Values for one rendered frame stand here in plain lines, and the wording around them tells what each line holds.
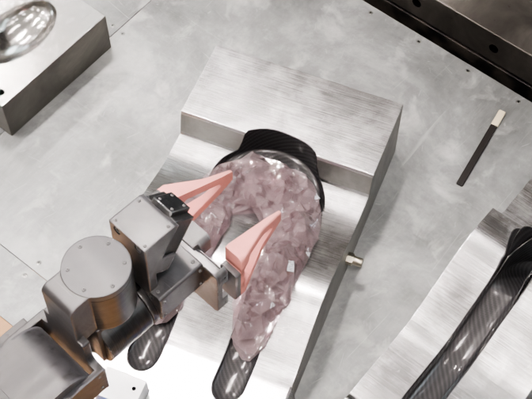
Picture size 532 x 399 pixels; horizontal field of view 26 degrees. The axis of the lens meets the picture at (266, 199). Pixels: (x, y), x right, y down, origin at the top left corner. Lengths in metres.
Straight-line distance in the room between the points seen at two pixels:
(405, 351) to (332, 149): 0.27
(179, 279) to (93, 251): 0.09
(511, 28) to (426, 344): 0.59
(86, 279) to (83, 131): 0.70
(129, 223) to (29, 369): 0.15
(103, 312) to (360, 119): 0.62
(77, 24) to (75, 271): 0.75
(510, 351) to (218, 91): 0.49
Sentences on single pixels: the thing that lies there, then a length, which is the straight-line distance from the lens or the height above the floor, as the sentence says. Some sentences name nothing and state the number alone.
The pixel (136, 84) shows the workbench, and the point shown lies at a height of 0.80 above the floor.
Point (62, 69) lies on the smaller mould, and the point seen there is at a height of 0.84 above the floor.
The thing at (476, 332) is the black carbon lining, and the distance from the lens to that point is 1.36.
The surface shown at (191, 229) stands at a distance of 1.01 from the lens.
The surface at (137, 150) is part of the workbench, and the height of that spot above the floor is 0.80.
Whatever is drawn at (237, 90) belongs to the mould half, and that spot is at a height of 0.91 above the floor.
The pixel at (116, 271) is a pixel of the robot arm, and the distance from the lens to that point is 0.93.
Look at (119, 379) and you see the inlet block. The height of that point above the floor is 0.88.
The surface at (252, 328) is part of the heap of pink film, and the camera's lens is 1.35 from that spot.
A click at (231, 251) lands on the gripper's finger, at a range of 1.00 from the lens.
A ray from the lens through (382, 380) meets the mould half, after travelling 1.33.
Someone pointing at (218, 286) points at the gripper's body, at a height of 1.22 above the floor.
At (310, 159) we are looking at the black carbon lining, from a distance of 1.45.
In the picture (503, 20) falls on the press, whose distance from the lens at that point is 1.76.
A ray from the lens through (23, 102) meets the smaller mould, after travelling 1.60.
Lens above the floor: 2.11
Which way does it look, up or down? 59 degrees down
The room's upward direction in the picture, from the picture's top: straight up
